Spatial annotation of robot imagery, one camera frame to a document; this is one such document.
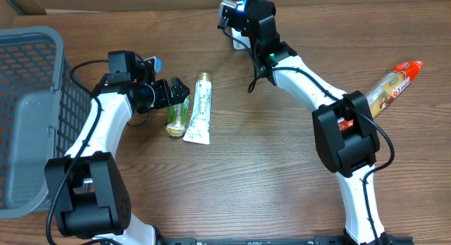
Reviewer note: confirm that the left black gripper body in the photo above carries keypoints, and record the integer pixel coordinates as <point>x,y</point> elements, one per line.
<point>169,93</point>

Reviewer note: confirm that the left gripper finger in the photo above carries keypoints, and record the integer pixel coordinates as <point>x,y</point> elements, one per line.
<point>179,94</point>
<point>178,87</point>

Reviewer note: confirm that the green tea drink pouch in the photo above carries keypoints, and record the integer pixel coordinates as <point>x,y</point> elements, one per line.
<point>177,119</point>

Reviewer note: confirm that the white tube gold cap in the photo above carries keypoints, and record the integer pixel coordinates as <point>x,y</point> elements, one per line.
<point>198,130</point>

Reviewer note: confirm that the orange noodle packet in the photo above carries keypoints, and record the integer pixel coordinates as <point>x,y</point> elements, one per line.
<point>389,87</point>

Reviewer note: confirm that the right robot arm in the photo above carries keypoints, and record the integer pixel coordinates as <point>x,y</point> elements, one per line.
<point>345,135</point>

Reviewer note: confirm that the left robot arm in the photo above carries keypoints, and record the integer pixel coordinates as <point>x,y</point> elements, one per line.
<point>89,197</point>

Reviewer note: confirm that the white barcode scanner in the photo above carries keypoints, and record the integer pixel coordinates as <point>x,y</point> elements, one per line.
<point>239,41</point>

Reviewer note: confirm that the grey plastic basket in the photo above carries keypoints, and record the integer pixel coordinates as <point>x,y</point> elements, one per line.
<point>42,114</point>

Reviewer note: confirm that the cardboard box edge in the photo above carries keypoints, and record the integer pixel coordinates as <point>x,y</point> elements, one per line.
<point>141,0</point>

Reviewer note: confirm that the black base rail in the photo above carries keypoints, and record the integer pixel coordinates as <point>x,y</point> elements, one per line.
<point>319,240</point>

